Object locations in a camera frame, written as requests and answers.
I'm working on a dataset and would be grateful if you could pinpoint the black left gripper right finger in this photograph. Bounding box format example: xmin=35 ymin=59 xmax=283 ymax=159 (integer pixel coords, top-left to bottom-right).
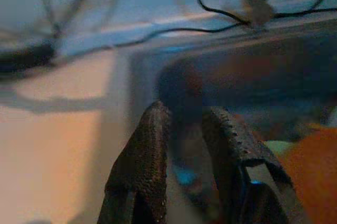
xmin=202 ymin=106 xmax=293 ymax=224

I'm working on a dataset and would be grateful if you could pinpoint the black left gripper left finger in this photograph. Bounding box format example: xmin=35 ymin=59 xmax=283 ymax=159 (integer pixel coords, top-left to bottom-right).
xmin=97 ymin=100 xmax=172 ymax=224

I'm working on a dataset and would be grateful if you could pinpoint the orange plastic bowl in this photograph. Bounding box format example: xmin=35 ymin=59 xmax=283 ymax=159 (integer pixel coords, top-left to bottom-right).
xmin=279 ymin=126 xmax=337 ymax=224

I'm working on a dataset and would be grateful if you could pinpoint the green plastic plate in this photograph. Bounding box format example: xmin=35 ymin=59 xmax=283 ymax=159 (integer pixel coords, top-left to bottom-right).
xmin=264 ymin=139 xmax=298 ymax=156

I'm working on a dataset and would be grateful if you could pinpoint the stainless steel sink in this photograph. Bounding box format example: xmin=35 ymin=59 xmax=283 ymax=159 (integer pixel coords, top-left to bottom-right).
xmin=128 ymin=18 xmax=337 ymax=143

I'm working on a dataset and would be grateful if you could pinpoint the black power adapter brick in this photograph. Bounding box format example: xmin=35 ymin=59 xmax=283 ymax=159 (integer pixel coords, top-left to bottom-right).
xmin=0 ymin=42 xmax=56 ymax=72

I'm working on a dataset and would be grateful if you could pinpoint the black counter power cable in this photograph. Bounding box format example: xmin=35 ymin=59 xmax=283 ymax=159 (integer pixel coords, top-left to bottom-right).
xmin=52 ymin=22 xmax=248 ymax=56

